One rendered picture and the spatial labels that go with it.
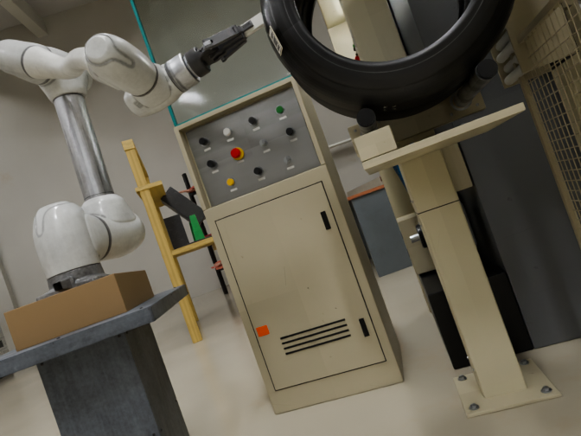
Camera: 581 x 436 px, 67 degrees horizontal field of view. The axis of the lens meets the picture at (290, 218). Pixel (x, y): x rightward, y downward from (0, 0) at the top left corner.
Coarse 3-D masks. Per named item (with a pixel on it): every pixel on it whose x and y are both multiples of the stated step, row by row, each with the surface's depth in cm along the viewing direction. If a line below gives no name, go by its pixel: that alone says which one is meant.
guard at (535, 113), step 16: (560, 0) 94; (544, 16) 103; (528, 32) 113; (576, 32) 94; (576, 48) 95; (544, 64) 113; (560, 64) 104; (576, 64) 98; (544, 80) 116; (560, 80) 107; (528, 96) 129; (560, 96) 110; (544, 128) 128; (544, 144) 130; (560, 160) 124; (560, 176) 129; (560, 192) 130; (576, 192) 121; (576, 224) 129
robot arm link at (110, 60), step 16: (32, 48) 134; (80, 48) 111; (96, 48) 100; (112, 48) 101; (128, 48) 104; (32, 64) 133; (48, 64) 132; (64, 64) 122; (80, 64) 111; (96, 64) 101; (112, 64) 101; (128, 64) 104; (144, 64) 109; (112, 80) 105; (128, 80) 107; (144, 80) 110
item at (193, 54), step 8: (192, 48) 117; (200, 48) 116; (216, 48) 116; (192, 56) 116; (200, 56) 116; (208, 56) 118; (192, 64) 117; (200, 64) 117; (208, 64) 122; (200, 72) 118; (208, 72) 120
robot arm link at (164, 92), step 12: (156, 72) 114; (156, 84) 115; (168, 84) 118; (132, 96) 119; (144, 96) 116; (156, 96) 117; (168, 96) 119; (132, 108) 121; (144, 108) 121; (156, 108) 122
